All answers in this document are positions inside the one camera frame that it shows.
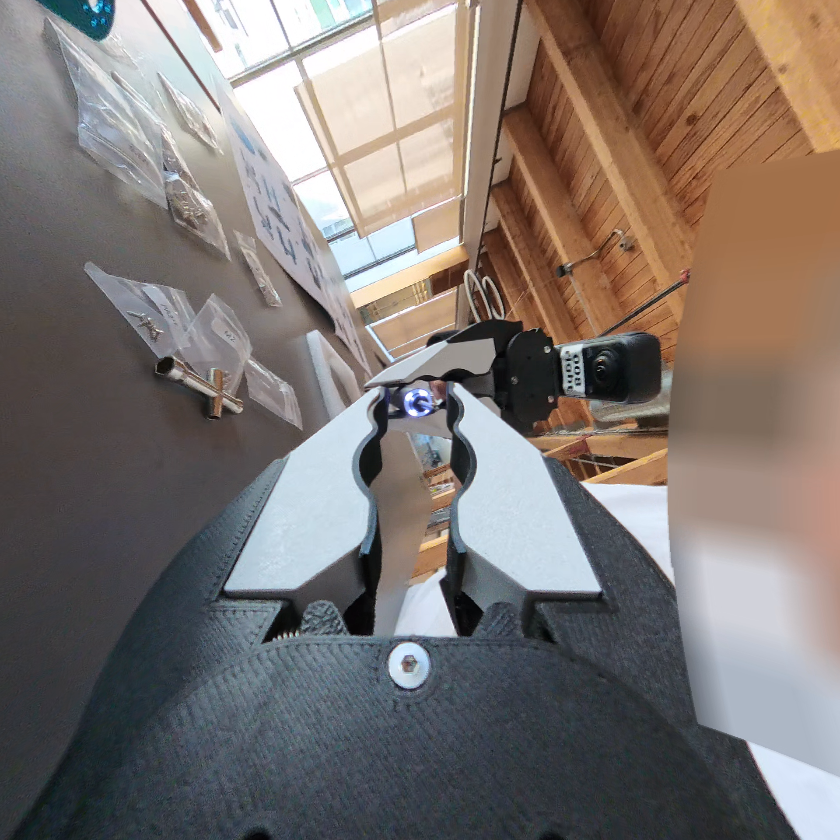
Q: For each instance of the flat clear labelled bag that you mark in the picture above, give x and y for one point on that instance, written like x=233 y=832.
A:
x=272 y=394

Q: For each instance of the blue toy robot arm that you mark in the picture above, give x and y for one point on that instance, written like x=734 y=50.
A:
x=72 y=19

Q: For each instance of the tall window with blinds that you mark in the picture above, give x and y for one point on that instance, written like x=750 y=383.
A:
x=367 y=131

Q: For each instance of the silver cross wrench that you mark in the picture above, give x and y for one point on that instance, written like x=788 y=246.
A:
x=197 y=387

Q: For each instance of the white foam block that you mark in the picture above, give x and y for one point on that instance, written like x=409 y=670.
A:
x=328 y=374

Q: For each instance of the dark metal tie rod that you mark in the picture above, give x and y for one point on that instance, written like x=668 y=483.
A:
x=646 y=302

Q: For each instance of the narrow clear plastic bag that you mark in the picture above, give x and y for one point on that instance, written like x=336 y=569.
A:
x=259 y=275

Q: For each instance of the printed instruction sheet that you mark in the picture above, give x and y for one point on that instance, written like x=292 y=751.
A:
x=275 y=210

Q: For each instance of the metal air duct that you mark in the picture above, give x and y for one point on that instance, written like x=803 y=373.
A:
x=630 y=410

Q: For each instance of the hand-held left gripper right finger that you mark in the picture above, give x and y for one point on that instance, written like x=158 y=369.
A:
x=525 y=518

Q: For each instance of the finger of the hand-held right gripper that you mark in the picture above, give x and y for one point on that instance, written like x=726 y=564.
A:
x=453 y=361
x=489 y=397

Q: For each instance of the large clear labelled bag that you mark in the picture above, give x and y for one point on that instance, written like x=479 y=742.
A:
x=111 y=131

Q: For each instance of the metal conduit pipe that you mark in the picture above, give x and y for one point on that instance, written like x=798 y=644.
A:
x=590 y=256

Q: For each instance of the clear bag of pointed screws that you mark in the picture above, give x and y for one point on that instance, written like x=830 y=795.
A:
x=138 y=308

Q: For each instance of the black electric screwdriver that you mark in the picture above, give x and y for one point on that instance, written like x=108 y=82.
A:
x=426 y=410

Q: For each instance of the clear bag of small nuts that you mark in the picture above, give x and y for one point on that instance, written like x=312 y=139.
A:
x=220 y=338

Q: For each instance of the clear bag of silver screws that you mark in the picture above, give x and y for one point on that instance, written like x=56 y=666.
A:
x=193 y=210

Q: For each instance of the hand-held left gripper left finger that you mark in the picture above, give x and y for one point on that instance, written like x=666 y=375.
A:
x=308 y=518

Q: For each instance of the wooden railing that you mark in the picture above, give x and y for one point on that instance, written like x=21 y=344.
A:
x=610 y=453

